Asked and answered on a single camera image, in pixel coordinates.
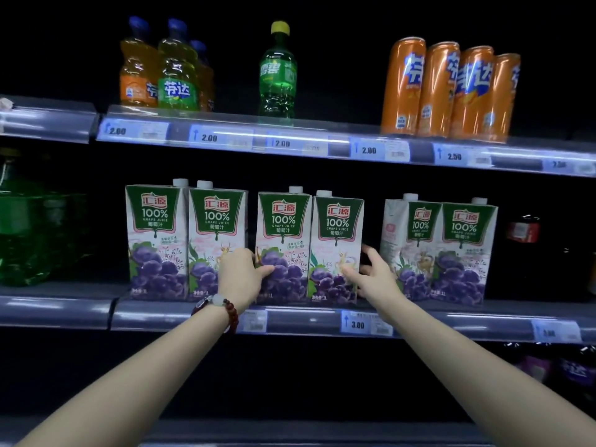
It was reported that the person's left hand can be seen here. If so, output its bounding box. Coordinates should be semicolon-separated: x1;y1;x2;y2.
217;248;276;315

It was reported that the person's right forearm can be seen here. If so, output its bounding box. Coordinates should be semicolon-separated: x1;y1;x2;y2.
379;297;596;447

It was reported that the dark bottle red label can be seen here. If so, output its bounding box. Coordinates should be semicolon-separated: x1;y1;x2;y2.
506;214;542;245

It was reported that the tall orange soda can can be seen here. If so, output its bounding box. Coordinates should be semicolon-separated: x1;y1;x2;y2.
417;40;462;138
381;37;427;137
479;52;522;144
449;45;495;141

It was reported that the row of large green bottles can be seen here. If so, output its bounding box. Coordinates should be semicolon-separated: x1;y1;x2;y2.
0;148;92;288

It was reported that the row of purple label bottles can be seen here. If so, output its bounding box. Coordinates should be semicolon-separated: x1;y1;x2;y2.
505;343;596;392

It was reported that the person's left forearm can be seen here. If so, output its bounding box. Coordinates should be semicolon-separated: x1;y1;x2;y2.
16;304;233;447

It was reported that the white blue price label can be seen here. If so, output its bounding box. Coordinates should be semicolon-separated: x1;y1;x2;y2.
268;133;329;156
542;158;596;178
236;309;269;335
350;138;412;163
531;319;583;344
188;124;255;150
340;310;394;338
433;143;493;169
97;118;170;144

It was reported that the small orange soda bottle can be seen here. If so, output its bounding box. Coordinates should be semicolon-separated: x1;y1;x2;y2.
189;39;216;112
119;15;160;109

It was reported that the small green soda bottle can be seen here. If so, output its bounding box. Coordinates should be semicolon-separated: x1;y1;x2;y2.
258;20;299;119

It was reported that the person's right hand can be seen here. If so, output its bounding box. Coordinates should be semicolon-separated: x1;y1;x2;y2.
342;244;407;323

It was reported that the small yellow soda bottle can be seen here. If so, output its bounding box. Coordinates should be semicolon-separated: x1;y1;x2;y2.
157;18;200;111

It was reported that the dark red bead bracelet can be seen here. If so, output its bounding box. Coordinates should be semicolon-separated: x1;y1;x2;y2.
191;297;240;335

